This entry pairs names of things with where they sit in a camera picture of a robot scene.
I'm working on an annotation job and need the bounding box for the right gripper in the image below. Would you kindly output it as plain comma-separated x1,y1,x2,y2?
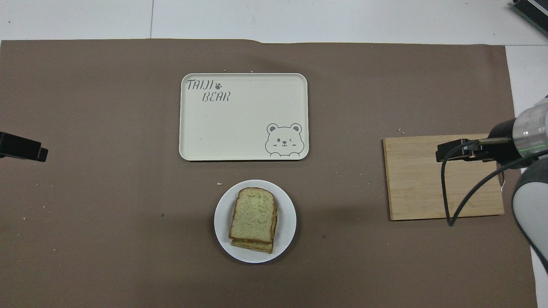
468,117,527,169

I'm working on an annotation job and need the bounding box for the toasted bread slice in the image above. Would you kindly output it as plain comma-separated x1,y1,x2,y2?
231,204,279,254
228,187,278,243

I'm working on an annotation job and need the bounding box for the bamboo cutting board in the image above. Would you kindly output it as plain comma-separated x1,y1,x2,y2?
382,134,505,221

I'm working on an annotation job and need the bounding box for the black cable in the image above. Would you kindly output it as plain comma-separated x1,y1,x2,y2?
441,137,548,227

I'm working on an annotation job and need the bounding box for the black stand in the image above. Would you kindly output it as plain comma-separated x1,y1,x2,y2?
509,0,548,25

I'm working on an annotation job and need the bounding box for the cream tray with bear print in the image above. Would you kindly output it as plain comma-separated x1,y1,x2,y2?
179,73,309,161

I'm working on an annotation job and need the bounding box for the white round plate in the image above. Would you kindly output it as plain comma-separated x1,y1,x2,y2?
214,180,297,264

